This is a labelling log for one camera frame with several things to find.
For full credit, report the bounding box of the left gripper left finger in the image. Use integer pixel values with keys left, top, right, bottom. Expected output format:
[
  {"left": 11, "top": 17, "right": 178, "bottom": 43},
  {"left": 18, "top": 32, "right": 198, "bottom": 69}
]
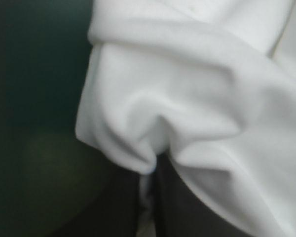
[{"left": 45, "top": 140, "right": 148, "bottom": 237}]

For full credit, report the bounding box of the white T-shirt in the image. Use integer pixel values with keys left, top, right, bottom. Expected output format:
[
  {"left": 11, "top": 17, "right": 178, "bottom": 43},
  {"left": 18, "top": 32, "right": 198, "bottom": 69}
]
[{"left": 75, "top": 0, "right": 296, "bottom": 237}]

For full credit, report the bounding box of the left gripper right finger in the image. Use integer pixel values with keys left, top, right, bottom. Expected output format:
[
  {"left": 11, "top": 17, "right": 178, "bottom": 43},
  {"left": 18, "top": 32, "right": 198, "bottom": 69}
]
[{"left": 151, "top": 152, "right": 256, "bottom": 237}]

